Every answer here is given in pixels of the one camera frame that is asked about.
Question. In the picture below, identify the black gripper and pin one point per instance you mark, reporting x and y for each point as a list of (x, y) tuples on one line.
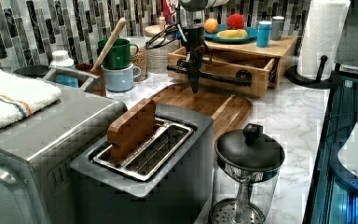
[(193, 40)]

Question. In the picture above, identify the light wooden drawer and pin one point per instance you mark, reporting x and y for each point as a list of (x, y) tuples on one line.
[(262, 71)]

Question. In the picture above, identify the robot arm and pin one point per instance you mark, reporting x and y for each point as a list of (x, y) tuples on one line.
[(190, 14)]

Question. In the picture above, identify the wooden drawer cabinet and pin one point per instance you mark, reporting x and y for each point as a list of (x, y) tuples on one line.
[(282, 51)]

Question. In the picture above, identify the orange fruit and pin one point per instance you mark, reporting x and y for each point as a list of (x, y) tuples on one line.
[(211, 26)]

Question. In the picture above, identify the white woven canister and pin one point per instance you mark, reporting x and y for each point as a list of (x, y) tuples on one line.
[(157, 59)]

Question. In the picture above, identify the yellow banana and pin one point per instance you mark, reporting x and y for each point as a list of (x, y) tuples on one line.
[(232, 34)]

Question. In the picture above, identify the glass jar of grains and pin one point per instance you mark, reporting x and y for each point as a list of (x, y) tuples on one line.
[(139, 59)]

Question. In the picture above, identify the red apple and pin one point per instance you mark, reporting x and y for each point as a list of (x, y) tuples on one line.
[(235, 21)]

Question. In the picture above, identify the dark wooden cutting board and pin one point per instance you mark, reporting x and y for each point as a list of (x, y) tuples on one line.
[(228, 111)]

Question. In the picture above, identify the teal plate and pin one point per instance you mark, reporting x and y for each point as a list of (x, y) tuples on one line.
[(252, 35)]

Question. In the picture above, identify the blue cup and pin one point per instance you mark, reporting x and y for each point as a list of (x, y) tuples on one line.
[(263, 33)]

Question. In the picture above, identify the light blue mug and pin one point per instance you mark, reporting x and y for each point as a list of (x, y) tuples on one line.
[(121, 80)]

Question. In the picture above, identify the grey cup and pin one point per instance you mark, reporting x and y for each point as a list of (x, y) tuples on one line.
[(277, 24)]

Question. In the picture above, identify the brown toast slice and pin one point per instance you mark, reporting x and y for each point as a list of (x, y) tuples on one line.
[(131, 129)]

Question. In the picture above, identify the glass french press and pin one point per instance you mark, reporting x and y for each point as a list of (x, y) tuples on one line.
[(246, 168)]

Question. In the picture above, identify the silver toaster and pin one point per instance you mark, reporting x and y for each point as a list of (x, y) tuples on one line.
[(167, 180)]

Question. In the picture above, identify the white paper towel roll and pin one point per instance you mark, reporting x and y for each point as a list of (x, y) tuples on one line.
[(321, 36)]

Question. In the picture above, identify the white lidded bottle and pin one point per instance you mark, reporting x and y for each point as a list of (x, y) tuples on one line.
[(60, 58)]

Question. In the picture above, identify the dark pan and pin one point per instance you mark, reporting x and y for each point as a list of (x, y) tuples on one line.
[(32, 71)]

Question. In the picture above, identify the white striped towel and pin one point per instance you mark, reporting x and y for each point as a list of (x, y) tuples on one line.
[(20, 97)]

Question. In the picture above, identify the stainless toaster oven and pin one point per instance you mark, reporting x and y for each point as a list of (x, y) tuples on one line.
[(35, 155)]

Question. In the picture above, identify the black metal drawer handle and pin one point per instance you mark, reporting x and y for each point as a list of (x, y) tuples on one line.
[(242, 78)]

